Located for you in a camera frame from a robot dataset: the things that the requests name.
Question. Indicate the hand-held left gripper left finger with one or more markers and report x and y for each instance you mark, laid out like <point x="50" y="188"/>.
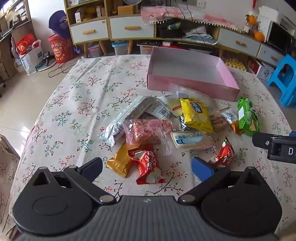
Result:
<point x="92" y="168"/>

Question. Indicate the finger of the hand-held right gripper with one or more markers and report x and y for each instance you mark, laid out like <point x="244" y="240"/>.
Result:
<point x="261" y="139"/>

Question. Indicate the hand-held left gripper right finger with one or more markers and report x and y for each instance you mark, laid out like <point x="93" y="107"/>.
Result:
<point x="201" y="168"/>

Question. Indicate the red candy packet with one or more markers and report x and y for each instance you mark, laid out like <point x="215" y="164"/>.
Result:
<point x="148" y="164"/>
<point x="224" y="154"/>

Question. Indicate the gold snack packet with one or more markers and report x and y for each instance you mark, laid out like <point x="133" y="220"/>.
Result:
<point x="119" y="162"/>

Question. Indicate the green snack packet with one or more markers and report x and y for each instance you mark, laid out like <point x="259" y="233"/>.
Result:
<point x="246" y="115"/>

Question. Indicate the white bread packet blue print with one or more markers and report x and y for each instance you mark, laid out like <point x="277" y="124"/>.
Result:
<point x="189" y="140"/>

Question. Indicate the orange and silver snack packet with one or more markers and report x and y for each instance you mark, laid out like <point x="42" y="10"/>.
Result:
<point x="230" y="117"/>

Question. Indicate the brown snack packet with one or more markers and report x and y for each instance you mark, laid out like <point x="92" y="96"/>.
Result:
<point x="218" y="121"/>

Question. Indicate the small black white packet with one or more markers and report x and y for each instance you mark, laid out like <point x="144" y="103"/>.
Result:
<point x="182" y="125"/>

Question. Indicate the yellow snack packet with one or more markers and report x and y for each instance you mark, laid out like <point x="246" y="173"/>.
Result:
<point x="195" y="113"/>

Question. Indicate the long silver snack packet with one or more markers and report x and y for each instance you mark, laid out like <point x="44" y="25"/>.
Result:
<point x="129" y="115"/>

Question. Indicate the pink snack bar packet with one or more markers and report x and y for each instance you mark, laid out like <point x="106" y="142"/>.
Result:
<point x="145" y="131"/>

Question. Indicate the white grey snack packet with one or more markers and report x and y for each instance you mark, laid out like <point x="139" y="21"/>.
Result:
<point x="159" y="110"/>

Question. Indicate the clear bread packet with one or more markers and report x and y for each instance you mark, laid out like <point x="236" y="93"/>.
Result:
<point x="198" y="95"/>

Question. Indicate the pink cardboard box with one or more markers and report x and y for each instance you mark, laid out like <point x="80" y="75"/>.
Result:
<point x="185" y="67"/>

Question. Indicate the floral tablecloth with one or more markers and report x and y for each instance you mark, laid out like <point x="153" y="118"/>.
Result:
<point x="76" y="104"/>

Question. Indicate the blue plastic stool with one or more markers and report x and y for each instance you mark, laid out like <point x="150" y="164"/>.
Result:
<point x="286" y="76"/>

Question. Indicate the printed cardboard box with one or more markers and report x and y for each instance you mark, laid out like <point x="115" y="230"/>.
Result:
<point x="263" y="70"/>

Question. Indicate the stack of yellow egg trays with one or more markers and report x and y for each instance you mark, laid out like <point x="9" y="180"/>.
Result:
<point x="233" y="63"/>

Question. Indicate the small grey drawer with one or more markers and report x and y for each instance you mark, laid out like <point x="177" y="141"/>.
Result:
<point x="266" y="53"/>

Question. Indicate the black microwave oven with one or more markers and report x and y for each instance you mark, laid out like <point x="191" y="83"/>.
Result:
<point x="277" y="38"/>

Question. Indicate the orange fruit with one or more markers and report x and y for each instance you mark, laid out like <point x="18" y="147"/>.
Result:
<point x="251" y="19"/>
<point x="259" y="36"/>

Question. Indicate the wide grey drawer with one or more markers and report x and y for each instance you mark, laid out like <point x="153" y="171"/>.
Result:
<point x="229" y="38"/>

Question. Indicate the small glass jar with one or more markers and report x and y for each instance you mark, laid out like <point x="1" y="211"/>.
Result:
<point x="246" y="28"/>

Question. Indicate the white cardboard box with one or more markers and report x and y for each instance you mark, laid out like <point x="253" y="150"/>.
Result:
<point x="263" y="26"/>

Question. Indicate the clear grey storage bin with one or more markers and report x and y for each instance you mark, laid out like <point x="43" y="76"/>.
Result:
<point x="94" y="51"/>

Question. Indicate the black stand on round base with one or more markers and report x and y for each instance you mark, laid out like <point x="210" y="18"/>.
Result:
<point x="47" y="59"/>

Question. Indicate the low wooden cabinet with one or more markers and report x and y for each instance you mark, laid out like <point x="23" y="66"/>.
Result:
<point x="215" y="29"/>

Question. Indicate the pile of papers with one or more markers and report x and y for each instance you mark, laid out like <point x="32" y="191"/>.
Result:
<point x="198" y="36"/>

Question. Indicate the blue lid storage bin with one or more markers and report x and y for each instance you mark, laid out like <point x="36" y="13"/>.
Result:
<point x="120" y="48"/>

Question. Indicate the round red bag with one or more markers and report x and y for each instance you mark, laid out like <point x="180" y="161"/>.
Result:
<point x="60" y="49"/>

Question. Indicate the white paper bag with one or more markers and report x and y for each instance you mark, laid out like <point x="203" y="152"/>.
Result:
<point x="31" y="61"/>

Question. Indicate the clear bin orange latch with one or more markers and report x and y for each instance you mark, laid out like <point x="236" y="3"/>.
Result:
<point x="144" y="49"/>

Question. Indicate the white foam box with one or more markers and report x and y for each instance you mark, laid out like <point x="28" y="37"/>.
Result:
<point x="268" y="10"/>

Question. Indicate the narrow white drawer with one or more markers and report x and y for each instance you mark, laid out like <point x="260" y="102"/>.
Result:
<point x="81" y="32"/>

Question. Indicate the wide white drawer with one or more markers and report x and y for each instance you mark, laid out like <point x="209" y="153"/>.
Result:
<point x="120" y="31"/>

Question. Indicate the black storage box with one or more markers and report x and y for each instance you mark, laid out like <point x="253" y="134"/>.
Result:
<point x="170" y="31"/>

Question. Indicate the red gift bag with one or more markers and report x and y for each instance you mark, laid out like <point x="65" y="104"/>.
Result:
<point x="24" y="45"/>

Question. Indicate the purple plush toy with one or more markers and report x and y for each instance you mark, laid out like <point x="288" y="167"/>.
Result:
<point x="59" y="23"/>

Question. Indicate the small white box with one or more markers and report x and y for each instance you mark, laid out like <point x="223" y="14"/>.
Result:
<point x="78" y="17"/>

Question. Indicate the tall wooden shelf cabinet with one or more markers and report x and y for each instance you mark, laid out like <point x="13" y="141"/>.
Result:
<point x="108" y="14"/>

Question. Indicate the yellow plush toy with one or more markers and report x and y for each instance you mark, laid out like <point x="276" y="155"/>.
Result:
<point x="90" y="12"/>

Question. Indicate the small brown cardboard box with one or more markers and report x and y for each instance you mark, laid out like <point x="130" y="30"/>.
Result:
<point x="100" y="11"/>

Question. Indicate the wooden open shelf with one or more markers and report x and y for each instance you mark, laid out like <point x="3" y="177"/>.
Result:
<point x="20" y="25"/>

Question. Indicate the pink cloth with pompoms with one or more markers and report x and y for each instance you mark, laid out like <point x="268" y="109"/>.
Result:
<point x="161" y="12"/>

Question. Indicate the orange cardboard box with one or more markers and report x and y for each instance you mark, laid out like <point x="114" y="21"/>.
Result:
<point x="126" y="10"/>

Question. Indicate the white printed carton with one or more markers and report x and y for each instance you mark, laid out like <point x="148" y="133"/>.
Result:
<point x="72" y="2"/>

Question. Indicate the white wall socket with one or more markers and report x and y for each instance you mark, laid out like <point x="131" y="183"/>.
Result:
<point x="200" y="2"/>

